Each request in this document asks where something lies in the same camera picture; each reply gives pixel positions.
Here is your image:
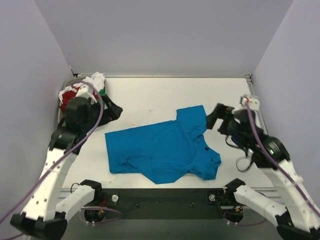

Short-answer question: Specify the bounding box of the red t shirt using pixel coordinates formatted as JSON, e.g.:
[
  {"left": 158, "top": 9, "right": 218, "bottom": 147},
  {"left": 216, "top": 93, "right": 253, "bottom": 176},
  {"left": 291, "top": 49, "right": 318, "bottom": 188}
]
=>
[{"left": 59, "top": 89, "right": 98, "bottom": 114}]

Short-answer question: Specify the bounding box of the green t shirt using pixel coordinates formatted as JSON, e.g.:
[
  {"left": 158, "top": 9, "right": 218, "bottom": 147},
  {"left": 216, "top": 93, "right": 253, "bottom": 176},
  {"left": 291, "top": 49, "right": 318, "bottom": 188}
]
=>
[{"left": 99, "top": 89, "right": 106, "bottom": 96}]

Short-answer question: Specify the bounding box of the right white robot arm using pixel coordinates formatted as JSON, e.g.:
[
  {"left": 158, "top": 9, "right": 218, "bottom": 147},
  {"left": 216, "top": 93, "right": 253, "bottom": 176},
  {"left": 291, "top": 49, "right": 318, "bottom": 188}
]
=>
[{"left": 206, "top": 103, "right": 320, "bottom": 240}]

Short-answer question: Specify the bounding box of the grey plastic bin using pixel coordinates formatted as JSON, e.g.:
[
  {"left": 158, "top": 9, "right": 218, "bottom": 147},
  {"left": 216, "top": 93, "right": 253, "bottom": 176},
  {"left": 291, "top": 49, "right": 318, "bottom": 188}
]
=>
[{"left": 57, "top": 72, "right": 106, "bottom": 122}]

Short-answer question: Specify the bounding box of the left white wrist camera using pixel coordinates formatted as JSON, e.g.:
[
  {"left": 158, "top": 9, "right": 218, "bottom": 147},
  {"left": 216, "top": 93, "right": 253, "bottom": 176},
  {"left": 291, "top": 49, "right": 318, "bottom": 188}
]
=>
[{"left": 75, "top": 84, "right": 97, "bottom": 104}]

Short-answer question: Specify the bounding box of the blue t shirt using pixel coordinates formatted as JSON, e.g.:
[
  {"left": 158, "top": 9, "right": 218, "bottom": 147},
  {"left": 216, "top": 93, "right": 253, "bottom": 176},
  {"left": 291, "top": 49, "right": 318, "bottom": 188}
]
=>
[{"left": 105, "top": 105, "right": 222, "bottom": 184}]

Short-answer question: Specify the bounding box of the aluminium front rail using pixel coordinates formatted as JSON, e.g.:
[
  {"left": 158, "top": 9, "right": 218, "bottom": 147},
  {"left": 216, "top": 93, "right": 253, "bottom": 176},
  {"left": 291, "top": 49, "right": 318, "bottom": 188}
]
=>
[{"left": 30, "top": 187, "right": 286, "bottom": 210}]

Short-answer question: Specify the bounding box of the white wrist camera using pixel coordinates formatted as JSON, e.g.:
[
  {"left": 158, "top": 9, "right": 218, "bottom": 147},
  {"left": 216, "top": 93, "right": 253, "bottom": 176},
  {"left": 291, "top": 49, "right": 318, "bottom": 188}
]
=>
[
  {"left": 239, "top": 94, "right": 260, "bottom": 111},
  {"left": 75, "top": 84, "right": 97, "bottom": 104}
]

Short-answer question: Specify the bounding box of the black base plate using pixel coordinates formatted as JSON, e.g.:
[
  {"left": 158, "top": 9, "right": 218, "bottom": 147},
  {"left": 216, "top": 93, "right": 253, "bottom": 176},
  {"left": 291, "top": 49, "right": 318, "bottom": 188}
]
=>
[{"left": 72, "top": 187, "right": 247, "bottom": 221}]

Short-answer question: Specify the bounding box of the purple cable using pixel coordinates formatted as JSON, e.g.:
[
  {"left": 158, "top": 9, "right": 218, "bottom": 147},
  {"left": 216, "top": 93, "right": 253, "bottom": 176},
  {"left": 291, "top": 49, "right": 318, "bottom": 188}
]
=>
[
  {"left": 223, "top": 98, "right": 320, "bottom": 227},
  {"left": 0, "top": 81, "right": 123, "bottom": 240}
]

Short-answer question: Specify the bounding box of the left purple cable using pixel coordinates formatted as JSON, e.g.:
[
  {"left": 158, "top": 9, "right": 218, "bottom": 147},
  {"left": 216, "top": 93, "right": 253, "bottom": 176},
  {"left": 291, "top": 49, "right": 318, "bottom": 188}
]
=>
[{"left": 0, "top": 81, "right": 123, "bottom": 240}]

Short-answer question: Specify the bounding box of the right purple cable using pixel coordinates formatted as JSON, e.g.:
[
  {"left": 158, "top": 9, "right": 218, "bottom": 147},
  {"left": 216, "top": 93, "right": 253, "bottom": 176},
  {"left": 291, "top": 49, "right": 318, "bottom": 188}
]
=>
[{"left": 223, "top": 98, "right": 320, "bottom": 227}]

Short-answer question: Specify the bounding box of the white t shirt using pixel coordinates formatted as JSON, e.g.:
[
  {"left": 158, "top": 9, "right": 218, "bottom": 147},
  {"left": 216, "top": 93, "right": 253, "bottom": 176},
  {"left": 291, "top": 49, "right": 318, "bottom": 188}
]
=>
[{"left": 58, "top": 72, "right": 106, "bottom": 104}]

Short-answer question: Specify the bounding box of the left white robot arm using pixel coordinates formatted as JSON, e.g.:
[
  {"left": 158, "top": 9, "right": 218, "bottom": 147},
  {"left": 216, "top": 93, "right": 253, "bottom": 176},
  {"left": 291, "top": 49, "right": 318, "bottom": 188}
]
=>
[{"left": 10, "top": 94, "right": 123, "bottom": 240}]

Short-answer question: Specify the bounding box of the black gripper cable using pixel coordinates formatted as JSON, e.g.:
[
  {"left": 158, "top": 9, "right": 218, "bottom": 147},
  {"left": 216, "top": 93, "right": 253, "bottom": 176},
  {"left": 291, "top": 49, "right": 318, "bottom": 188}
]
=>
[{"left": 226, "top": 136, "right": 255, "bottom": 173}]

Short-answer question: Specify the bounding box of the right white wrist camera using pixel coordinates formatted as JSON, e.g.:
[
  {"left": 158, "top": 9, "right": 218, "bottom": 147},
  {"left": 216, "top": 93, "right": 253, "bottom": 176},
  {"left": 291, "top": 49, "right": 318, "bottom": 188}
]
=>
[{"left": 239, "top": 94, "right": 260, "bottom": 111}]

